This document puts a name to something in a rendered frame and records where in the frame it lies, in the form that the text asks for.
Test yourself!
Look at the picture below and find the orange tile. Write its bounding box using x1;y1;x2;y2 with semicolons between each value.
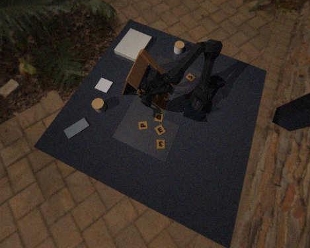
155;125;166;136
137;89;145;95

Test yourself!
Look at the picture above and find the brown wooden board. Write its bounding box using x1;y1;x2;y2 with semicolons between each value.
122;48;170;111

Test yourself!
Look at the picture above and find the tan square tile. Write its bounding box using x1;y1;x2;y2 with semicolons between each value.
138;121;148;130
186;73;195;82
157;140;165;149
155;113;163;122

